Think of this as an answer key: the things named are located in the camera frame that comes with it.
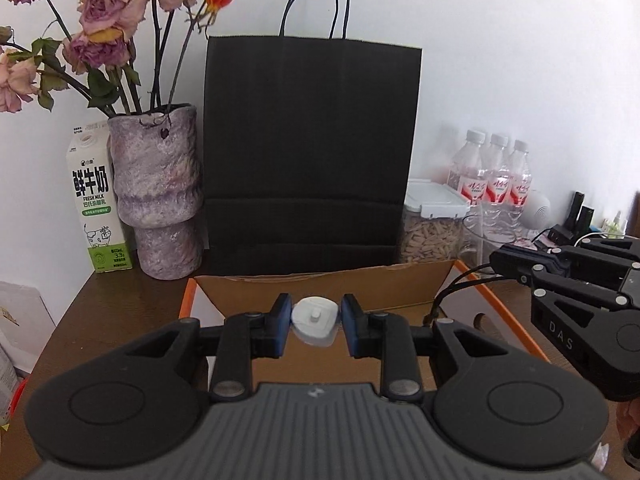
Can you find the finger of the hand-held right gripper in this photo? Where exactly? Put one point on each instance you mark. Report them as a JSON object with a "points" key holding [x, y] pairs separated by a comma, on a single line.
{"points": [[520, 262], [560, 320]]}

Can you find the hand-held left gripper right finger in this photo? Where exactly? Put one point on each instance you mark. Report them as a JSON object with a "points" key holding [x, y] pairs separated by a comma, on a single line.
{"points": [[348, 332]]}

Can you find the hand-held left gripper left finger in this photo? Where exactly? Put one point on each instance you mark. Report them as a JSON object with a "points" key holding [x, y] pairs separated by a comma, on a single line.
{"points": [[286, 317]]}

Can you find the small white plastic cap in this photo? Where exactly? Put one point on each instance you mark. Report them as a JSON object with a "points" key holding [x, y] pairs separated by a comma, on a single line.
{"points": [[315, 320]]}

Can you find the red cardboard box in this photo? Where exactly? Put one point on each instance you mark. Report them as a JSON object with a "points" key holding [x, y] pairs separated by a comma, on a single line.
{"points": [[390, 285]]}

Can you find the clear seed container white lid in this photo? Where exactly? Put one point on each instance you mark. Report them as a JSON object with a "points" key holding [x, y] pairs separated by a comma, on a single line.
{"points": [[430, 235]]}

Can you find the clear glass cup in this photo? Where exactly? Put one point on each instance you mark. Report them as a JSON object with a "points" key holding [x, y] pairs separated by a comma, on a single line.
{"points": [[480, 240]]}

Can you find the white round speaker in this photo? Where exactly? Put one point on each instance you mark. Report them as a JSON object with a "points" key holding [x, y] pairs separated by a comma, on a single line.
{"points": [[537, 210]]}

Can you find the black charger dock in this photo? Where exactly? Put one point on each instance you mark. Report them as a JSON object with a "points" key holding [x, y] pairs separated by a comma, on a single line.
{"points": [[575, 220]]}

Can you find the clear water bottle red label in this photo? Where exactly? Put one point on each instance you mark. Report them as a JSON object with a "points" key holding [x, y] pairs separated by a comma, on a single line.
{"points": [[521, 180], [497, 175], [467, 170]]}

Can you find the black paper bag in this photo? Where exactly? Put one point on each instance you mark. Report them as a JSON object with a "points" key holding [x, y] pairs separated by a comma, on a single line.
{"points": [[310, 160]]}

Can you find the purple mottled vase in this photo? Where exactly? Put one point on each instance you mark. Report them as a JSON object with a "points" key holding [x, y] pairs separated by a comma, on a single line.
{"points": [[155, 185]]}

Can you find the white green milk carton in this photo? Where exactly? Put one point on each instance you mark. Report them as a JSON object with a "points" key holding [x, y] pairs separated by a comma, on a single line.
{"points": [[95, 200]]}

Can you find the white paper box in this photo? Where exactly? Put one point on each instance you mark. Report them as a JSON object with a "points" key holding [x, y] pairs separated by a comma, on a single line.
{"points": [[25, 320]]}

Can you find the dried rose bouquet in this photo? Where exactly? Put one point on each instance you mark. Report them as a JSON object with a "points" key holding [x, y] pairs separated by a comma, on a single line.
{"points": [[107, 10]]}

